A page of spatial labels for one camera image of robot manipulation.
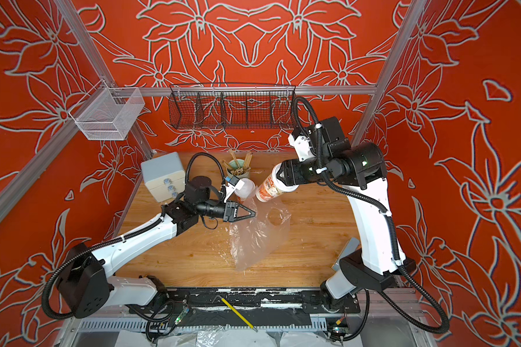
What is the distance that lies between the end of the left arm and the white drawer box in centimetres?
35

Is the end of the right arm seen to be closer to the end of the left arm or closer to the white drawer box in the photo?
the end of the left arm

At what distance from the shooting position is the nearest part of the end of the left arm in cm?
63

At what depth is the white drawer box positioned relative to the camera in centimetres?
Result: 92
